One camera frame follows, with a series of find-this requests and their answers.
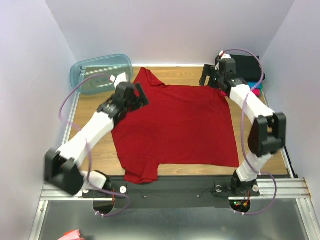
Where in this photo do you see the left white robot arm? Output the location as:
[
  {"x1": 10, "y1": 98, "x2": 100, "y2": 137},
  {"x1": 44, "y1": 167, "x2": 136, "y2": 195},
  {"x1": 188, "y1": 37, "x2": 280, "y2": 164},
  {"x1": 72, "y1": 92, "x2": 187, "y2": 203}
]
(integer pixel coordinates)
[{"x1": 44, "y1": 81, "x2": 149, "y2": 196}]

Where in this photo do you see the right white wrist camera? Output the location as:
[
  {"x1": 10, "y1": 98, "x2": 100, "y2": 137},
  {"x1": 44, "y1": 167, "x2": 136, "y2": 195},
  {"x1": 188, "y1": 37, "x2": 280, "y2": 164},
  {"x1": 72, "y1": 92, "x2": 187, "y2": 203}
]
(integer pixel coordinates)
[{"x1": 217, "y1": 50, "x2": 232, "y2": 61}]

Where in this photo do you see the red t-shirt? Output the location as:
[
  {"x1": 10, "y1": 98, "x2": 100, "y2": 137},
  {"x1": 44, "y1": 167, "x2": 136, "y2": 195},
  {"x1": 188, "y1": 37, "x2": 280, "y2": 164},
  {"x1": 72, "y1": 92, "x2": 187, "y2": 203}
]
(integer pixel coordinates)
[{"x1": 112, "y1": 68, "x2": 240, "y2": 184}]

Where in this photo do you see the pink object at bottom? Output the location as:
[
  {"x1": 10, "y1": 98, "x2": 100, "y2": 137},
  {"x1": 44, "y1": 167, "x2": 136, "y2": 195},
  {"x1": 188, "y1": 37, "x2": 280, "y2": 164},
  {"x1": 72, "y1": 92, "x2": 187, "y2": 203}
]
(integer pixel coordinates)
[{"x1": 58, "y1": 229, "x2": 84, "y2": 240}]

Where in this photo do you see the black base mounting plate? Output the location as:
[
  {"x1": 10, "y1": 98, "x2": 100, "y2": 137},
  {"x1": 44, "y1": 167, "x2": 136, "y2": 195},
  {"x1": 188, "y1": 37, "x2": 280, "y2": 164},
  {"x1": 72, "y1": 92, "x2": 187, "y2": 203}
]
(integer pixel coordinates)
[{"x1": 82, "y1": 175, "x2": 261, "y2": 210}]

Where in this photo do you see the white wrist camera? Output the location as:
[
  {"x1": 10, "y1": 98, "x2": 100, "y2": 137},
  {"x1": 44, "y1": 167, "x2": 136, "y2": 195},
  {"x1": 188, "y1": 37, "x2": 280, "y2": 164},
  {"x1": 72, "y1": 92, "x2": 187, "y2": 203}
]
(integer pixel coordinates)
[
  {"x1": 109, "y1": 72, "x2": 129, "y2": 89},
  {"x1": 217, "y1": 50, "x2": 232, "y2": 61}
]

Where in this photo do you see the blue translucent plastic bin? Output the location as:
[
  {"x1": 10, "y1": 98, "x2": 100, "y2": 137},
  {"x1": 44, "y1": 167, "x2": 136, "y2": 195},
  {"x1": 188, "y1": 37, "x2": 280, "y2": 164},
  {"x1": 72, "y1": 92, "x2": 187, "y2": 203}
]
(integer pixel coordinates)
[{"x1": 69, "y1": 54, "x2": 133, "y2": 96}]

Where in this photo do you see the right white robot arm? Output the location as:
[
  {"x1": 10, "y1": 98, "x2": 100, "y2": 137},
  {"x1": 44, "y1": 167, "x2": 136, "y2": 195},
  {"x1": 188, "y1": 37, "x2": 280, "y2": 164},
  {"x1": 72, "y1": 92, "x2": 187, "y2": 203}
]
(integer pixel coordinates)
[{"x1": 199, "y1": 53, "x2": 287, "y2": 195}]

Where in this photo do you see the folded blue t-shirt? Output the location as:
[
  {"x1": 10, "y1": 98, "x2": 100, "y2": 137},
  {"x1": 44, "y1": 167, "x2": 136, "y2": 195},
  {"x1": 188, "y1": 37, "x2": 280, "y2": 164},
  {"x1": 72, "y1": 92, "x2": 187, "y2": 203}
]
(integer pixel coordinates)
[{"x1": 247, "y1": 81, "x2": 260, "y2": 90}]

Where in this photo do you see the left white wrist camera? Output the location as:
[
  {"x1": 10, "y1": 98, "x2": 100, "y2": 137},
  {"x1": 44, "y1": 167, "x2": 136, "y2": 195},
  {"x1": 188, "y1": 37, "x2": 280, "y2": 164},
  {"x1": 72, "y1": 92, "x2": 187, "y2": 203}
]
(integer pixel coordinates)
[{"x1": 109, "y1": 72, "x2": 129, "y2": 89}]

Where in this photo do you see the folded pink t-shirt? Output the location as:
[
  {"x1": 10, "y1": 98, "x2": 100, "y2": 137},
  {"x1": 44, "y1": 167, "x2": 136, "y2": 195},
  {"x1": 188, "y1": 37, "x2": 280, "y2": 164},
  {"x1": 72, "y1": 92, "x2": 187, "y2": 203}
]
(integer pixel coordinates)
[{"x1": 219, "y1": 87, "x2": 261, "y2": 98}]

